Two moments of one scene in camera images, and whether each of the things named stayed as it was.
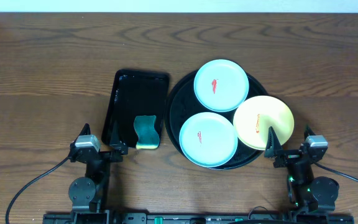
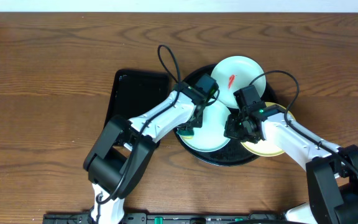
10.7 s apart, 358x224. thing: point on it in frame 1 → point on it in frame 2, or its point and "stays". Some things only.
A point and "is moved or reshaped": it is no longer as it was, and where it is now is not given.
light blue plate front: (208, 139) is moved or reshaped
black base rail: (143, 218) stays
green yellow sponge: (145, 127) is moved or reshaped
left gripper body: (109, 160) → (198, 126)
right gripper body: (289, 158) → (237, 129)
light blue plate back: (221, 85) is moved or reshaped
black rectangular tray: (135, 93) stays
